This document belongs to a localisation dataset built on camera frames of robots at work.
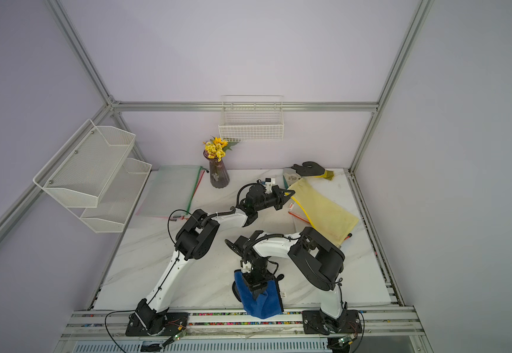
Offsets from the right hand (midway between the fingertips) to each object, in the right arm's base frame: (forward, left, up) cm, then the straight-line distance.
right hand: (259, 299), depth 80 cm
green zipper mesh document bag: (+53, +46, 0) cm, 70 cm away
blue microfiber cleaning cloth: (-2, -3, +3) cm, 5 cm away
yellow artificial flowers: (+56, +18, +27) cm, 64 cm away
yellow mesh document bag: (+33, -30, +5) cm, 45 cm away
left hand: (+38, -17, +16) cm, 44 cm away
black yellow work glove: (+66, -29, +2) cm, 72 cm away
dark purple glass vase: (+54, +19, +10) cm, 58 cm away
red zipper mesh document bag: (+34, -19, +2) cm, 39 cm away
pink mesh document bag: (+53, +46, 0) cm, 70 cm away
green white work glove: (+61, -17, +3) cm, 63 cm away
